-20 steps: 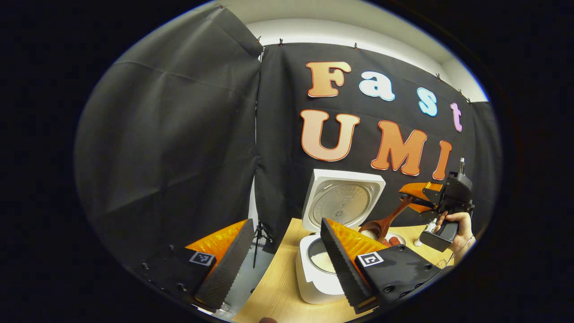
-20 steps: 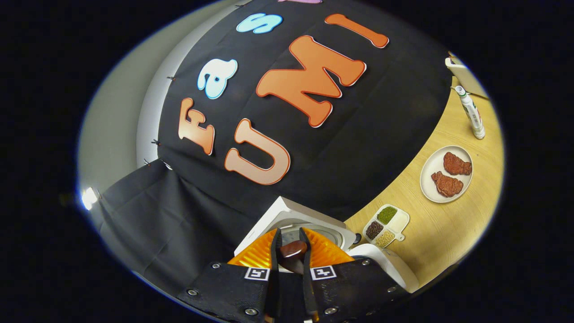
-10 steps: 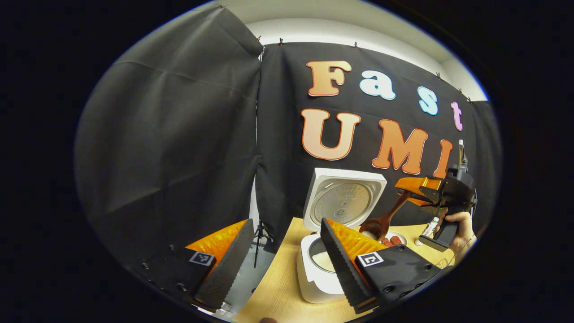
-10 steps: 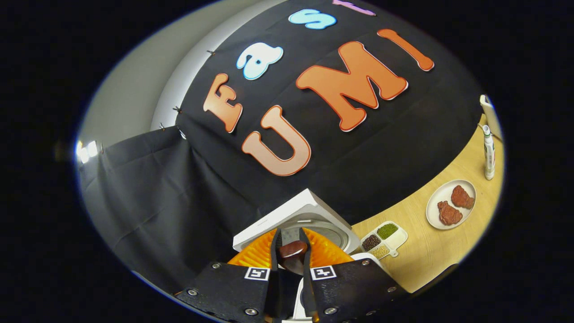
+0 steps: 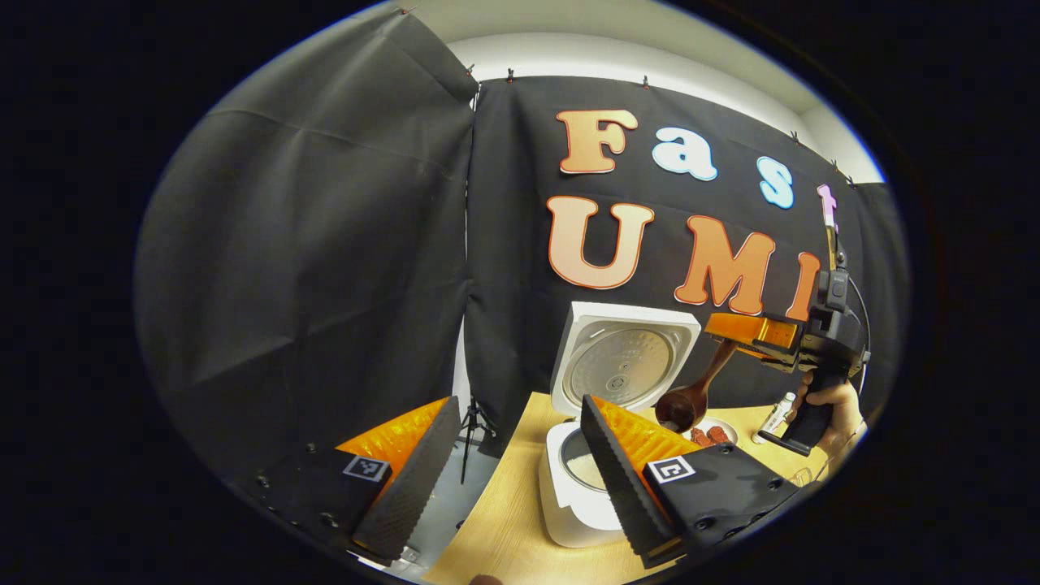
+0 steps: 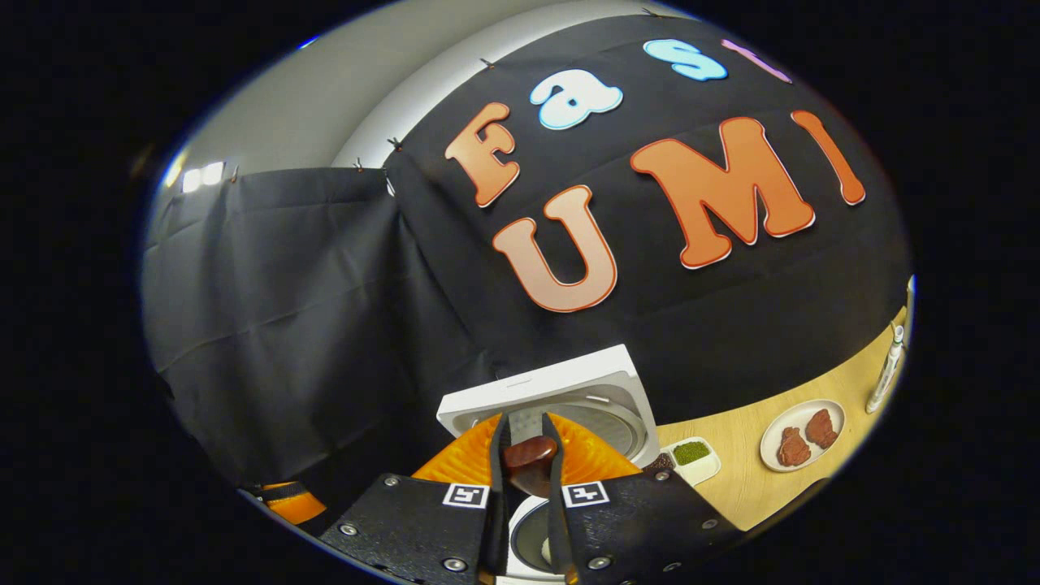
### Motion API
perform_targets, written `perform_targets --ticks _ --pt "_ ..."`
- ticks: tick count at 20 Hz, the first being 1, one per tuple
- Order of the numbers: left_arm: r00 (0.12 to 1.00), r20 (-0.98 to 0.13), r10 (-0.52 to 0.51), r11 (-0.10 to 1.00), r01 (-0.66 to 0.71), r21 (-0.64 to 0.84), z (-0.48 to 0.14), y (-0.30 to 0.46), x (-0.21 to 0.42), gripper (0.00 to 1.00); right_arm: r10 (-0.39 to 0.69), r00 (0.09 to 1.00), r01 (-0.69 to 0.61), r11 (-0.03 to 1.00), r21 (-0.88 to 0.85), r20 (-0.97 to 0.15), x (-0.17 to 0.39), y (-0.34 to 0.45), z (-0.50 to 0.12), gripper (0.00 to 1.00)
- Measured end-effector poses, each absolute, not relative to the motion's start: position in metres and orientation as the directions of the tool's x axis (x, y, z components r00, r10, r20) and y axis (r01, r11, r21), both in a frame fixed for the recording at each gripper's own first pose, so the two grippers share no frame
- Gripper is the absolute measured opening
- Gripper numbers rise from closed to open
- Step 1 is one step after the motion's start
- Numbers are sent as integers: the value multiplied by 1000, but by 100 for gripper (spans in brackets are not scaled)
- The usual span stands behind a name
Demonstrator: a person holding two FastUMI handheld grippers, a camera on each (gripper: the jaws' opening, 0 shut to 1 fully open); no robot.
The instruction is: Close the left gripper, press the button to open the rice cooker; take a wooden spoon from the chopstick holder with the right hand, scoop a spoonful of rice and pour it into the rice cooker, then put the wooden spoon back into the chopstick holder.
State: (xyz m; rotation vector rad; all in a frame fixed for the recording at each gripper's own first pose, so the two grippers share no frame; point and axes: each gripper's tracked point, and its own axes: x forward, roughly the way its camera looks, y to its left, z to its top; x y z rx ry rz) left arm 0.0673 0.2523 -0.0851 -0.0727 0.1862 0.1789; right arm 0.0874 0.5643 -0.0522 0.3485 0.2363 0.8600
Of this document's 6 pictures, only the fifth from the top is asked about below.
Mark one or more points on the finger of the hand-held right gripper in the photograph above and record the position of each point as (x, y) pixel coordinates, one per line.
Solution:
(743, 329)
(776, 360)

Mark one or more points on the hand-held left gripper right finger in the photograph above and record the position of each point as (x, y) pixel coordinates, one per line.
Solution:
(621, 487)

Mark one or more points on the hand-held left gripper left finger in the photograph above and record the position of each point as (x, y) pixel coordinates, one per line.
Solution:
(410, 491)

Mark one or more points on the white rice heap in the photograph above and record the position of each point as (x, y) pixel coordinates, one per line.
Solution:
(583, 470)

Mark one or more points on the white rice cooker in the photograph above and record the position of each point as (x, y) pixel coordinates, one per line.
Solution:
(569, 520)

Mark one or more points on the dark brown wooden spoon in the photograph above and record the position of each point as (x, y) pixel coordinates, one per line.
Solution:
(681, 406)

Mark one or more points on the small white bottle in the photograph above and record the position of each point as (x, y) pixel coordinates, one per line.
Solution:
(773, 418)

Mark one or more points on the white round plate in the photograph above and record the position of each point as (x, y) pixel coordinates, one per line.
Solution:
(727, 422)

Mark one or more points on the red meat slice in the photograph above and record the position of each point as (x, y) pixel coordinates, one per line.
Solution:
(701, 439)
(720, 435)

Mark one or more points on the black tripod stand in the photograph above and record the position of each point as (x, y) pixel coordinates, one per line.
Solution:
(474, 418)

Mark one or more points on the black backdrop cloth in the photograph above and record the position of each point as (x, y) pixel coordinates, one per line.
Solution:
(309, 268)

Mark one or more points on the row of black cloth clips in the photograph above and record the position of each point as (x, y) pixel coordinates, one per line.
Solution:
(510, 75)

